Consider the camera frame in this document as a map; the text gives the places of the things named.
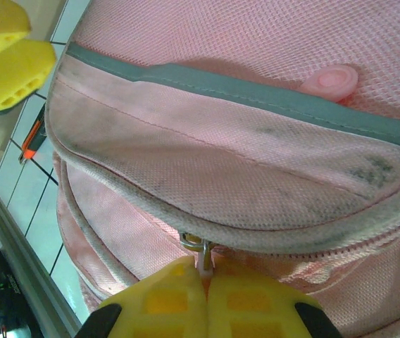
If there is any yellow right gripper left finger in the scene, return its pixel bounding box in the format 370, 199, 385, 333
80, 255, 208, 338

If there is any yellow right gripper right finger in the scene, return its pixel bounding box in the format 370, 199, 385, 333
206, 262, 344, 338

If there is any pink student backpack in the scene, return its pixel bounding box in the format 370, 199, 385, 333
44, 0, 400, 338

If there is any orange black utility knife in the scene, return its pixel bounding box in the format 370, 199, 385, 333
18, 104, 48, 163

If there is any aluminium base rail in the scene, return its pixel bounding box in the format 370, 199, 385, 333
0, 188, 81, 338

